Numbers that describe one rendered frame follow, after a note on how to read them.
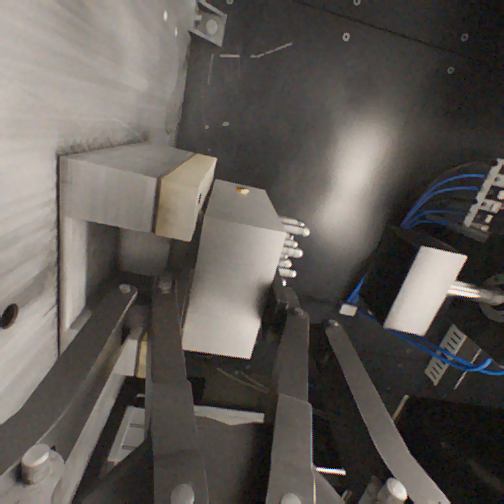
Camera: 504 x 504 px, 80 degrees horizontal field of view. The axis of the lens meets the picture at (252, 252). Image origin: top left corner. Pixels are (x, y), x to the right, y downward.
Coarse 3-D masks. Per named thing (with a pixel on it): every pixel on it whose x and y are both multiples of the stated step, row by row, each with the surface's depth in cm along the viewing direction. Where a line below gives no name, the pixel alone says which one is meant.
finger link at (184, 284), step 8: (192, 240) 22; (192, 248) 20; (192, 256) 19; (184, 264) 18; (192, 264) 18; (184, 272) 17; (192, 272) 17; (184, 280) 16; (192, 280) 17; (176, 288) 16; (184, 288) 16; (184, 296) 16; (184, 304) 16; (184, 312) 17; (184, 320) 17
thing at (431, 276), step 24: (384, 240) 31; (408, 240) 27; (432, 240) 28; (384, 264) 32; (408, 264) 32; (432, 264) 26; (456, 264) 26; (360, 288) 33; (384, 288) 33; (408, 288) 27; (432, 288) 27; (456, 288) 29; (480, 288) 30; (384, 312) 30; (408, 312) 28; (432, 312) 28
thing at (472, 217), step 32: (480, 160) 42; (480, 192) 44; (416, 224) 47; (448, 224) 45; (480, 224) 47; (128, 384) 40; (192, 384) 42; (448, 384) 61; (128, 416) 36; (224, 416) 39; (256, 416) 40; (96, 448) 32; (128, 448) 33; (96, 480) 29
